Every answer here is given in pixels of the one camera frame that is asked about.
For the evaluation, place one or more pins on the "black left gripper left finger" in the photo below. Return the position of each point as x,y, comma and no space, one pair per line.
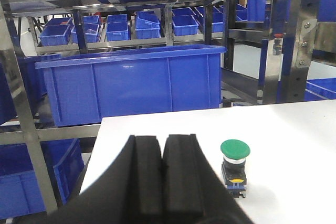
143,197

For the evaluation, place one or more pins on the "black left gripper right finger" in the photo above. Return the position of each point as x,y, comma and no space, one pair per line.
182,193

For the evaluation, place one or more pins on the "green mushroom push button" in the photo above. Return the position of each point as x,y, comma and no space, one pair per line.
235,153

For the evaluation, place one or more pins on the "large blue plastic bin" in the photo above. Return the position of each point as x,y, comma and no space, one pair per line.
84,89

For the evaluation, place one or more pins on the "steel shelving rack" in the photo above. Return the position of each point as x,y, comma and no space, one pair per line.
297,18

